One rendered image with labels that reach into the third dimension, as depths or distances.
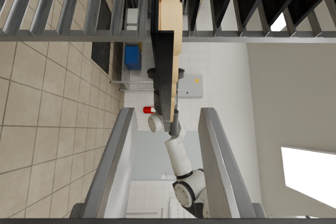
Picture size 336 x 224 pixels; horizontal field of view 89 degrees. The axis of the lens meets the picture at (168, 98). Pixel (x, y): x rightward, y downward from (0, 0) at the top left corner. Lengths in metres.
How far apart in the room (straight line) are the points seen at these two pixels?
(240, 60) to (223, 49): 0.49
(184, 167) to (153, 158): 3.26
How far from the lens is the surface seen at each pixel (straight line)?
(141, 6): 0.74
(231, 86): 4.22
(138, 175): 4.00
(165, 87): 0.19
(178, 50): 0.16
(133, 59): 3.52
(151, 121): 0.64
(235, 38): 0.69
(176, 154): 0.65
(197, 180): 0.66
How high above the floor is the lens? 1.05
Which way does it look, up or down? 1 degrees up
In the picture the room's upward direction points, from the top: 90 degrees clockwise
